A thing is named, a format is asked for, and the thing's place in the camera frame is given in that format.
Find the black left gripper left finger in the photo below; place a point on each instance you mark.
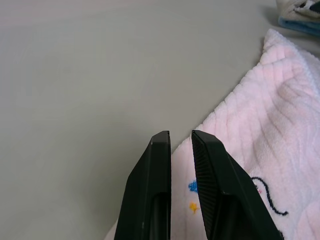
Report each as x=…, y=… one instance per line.
x=147, y=190

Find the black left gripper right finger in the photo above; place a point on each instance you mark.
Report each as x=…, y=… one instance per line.
x=220, y=185

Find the pink embroidered towel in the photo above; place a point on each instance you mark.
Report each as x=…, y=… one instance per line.
x=265, y=120

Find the blue folded towel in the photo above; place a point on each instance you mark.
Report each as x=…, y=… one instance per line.
x=298, y=25

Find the folded blue white cloth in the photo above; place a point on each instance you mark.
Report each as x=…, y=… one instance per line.
x=297, y=10

